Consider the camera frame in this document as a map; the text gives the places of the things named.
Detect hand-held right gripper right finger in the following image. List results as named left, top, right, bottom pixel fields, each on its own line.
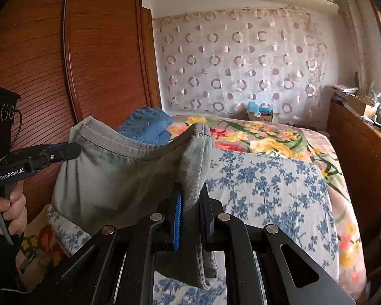
left=199, top=191, right=350, bottom=305

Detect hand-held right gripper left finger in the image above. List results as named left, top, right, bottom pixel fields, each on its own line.
left=44, top=193, right=183, bottom=305

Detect grey pants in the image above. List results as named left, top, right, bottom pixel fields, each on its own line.
left=51, top=116, right=219, bottom=290

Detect person's left hand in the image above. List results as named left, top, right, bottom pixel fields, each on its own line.
left=0, top=181, right=28, bottom=239

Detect floral printed blanket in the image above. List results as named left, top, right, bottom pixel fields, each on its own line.
left=16, top=114, right=369, bottom=305

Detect folded blue jeans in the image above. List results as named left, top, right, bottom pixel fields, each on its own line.
left=117, top=107, right=174, bottom=146

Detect wooden louvered wardrobe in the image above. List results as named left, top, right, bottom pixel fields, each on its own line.
left=0, top=0, right=163, bottom=226

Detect small cardboard box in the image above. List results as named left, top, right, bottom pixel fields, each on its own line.
left=247, top=110, right=274, bottom=123

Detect wooden cabinet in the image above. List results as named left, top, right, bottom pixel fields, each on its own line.
left=326, top=98, right=381, bottom=283

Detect sheer circle-patterned curtain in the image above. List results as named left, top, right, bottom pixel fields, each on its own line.
left=152, top=6, right=330, bottom=131

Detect stack of papers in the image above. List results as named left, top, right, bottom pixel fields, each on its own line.
left=331, top=83, right=359, bottom=103

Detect open cardboard box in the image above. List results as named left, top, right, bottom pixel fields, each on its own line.
left=345, top=94, right=379, bottom=119

